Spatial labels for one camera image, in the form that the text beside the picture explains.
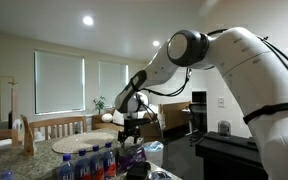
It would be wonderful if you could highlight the wall crucifix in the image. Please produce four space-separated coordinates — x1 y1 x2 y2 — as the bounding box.
7 79 19 98

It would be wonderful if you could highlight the white blanket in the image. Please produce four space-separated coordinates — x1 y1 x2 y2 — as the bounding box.
112 109 126 126

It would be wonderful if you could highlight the shiny grey round object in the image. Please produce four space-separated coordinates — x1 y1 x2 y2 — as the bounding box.
148 170 173 180

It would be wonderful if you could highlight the round white cushion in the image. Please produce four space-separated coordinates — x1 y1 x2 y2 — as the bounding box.
101 113 114 123

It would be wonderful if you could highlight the small blue water bottle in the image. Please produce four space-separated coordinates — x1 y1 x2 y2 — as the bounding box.
0 169 14 180

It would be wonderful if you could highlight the black pouch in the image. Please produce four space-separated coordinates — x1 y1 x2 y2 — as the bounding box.
125 161 152 180

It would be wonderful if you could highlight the white light switch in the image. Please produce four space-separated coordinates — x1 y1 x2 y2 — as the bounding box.
217 96 226 108

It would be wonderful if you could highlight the glass jar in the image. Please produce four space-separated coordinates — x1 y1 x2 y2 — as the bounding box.
217 120 232 137

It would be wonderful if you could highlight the green potted plant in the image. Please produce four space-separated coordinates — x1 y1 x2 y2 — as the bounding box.
93 95 107 115

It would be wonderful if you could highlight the brown sofa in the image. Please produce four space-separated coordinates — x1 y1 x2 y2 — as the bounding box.
91 109 162 143

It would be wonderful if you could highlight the narrow wooden chair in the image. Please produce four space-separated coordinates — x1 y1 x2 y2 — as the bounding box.
0 129 19 153

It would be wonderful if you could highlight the black monitor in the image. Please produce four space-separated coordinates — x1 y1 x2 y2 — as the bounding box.
191 90 208 104

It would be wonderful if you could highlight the black office chair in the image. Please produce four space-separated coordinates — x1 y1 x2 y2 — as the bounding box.
187 103 208 135

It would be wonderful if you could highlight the white bin with blue bag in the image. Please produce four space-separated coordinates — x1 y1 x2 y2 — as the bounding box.
143 140 165 168

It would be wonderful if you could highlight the large window blind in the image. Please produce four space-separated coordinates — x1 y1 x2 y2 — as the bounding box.
33 49 86 115

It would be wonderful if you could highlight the wooden desk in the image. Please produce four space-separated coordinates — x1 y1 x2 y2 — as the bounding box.
159 101 192 134

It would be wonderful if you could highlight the wooden figurine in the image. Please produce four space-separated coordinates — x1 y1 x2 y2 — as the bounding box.
19 114 37 157

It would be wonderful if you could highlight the black cart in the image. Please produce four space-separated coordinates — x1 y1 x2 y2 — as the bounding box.
195 131 269 180

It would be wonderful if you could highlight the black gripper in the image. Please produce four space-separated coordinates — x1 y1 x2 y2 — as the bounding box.
118 118 142 145

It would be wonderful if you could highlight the large round ceiling light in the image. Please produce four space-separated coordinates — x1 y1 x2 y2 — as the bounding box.
82 14 95 27

